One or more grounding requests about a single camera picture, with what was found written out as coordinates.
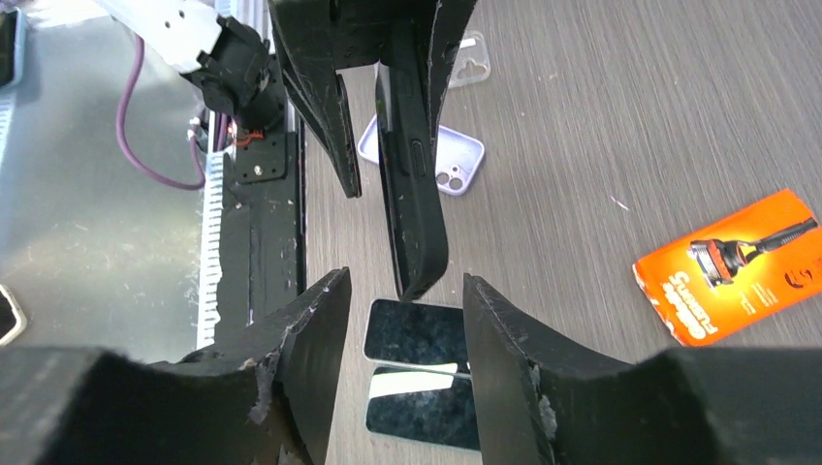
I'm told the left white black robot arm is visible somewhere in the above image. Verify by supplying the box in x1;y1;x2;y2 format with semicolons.
103;1;475;203

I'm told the orange razor box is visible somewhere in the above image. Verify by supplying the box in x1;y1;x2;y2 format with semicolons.
632;189;821;347

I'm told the bare black phone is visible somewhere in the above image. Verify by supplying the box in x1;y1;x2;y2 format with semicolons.
375;22;449;301

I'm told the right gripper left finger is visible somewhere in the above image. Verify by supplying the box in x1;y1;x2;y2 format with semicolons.
1;268;352;464

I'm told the clear phone case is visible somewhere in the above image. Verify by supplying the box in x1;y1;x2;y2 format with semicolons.
449;30;491;89

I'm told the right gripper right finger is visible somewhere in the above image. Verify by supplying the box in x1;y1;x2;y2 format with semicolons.
463;274;821;464

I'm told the lilac phone case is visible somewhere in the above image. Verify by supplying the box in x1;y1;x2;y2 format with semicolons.
357;115;486;197

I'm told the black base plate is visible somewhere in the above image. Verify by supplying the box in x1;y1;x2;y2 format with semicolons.
191;38;306;360

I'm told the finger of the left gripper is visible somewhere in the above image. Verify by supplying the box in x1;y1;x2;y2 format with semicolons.
424;0;477;136
269;0;362;198

